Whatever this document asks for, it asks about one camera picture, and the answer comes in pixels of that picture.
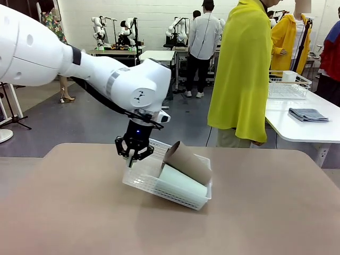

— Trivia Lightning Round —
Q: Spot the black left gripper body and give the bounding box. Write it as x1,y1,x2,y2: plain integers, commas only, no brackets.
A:
123,118,154,151

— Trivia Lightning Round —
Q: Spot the white perforated plastic basket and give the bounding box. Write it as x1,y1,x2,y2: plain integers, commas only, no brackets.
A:
122,138,213,211

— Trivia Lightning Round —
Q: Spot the brown plastic cup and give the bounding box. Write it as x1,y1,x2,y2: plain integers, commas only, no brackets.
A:
160,140,214,185

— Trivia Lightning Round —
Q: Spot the mint green plastic cup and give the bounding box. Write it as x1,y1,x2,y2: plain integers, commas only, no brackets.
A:
158,164,209,199

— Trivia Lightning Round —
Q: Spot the blue-grey towel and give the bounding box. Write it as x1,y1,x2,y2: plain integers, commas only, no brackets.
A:
287,107,330,123

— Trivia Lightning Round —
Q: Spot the small white background table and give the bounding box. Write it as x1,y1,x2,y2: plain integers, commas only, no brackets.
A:
139,49,176,64

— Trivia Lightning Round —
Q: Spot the grey background workbench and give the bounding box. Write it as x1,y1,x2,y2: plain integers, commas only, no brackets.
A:
87,47,146,67

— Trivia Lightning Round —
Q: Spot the white round floor base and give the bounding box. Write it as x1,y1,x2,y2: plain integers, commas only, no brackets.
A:
0,129,14,145

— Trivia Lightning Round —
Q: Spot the sign board on tripod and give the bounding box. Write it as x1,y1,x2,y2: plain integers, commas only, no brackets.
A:
0,82,32,131

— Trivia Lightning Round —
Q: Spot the person in white shirt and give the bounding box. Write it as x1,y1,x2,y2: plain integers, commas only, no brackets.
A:
184,0,223,99

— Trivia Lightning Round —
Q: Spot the person in yellow cape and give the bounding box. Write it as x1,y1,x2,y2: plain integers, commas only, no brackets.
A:
207,0,273,148

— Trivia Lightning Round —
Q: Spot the mannequin in floral shirt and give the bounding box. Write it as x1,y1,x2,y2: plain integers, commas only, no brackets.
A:
37,0,77,104

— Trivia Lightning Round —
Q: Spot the large white table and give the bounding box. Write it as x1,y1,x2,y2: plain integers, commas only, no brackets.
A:
265,89,340,168

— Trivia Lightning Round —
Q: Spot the mannequin in yellow hoodie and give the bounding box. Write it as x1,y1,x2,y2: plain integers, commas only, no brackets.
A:
270,0,313,77

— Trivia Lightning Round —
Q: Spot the person in red-blue jacket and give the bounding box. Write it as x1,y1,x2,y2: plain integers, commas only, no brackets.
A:
316,20,340,107

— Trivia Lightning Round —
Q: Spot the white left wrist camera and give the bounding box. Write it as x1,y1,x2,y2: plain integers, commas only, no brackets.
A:
158,109,171,124

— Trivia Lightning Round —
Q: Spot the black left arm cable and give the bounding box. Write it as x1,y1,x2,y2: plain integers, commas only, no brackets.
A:
71,76,165,131

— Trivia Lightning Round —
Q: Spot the white wire basket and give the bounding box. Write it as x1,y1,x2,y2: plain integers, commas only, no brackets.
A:
268,71,312,100

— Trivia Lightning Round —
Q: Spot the black camera stand pole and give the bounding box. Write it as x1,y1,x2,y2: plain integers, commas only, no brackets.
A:
294,18,313,75

